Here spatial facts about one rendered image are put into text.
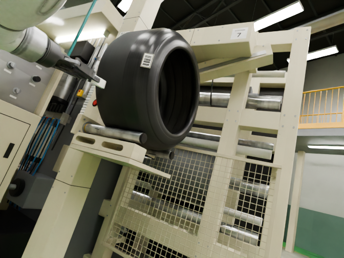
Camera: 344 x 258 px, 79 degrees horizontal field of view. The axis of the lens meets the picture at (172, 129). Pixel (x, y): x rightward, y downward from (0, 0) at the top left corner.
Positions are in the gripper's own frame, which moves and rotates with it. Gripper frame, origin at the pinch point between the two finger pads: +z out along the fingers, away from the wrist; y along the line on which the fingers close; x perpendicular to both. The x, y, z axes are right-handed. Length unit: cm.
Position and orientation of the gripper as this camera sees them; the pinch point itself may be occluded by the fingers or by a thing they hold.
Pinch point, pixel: (97, 81)
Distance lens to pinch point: 80.2
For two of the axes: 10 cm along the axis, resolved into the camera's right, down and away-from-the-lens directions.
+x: -2.2, 9.7, -1.4
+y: -8.7, -1.3, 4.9
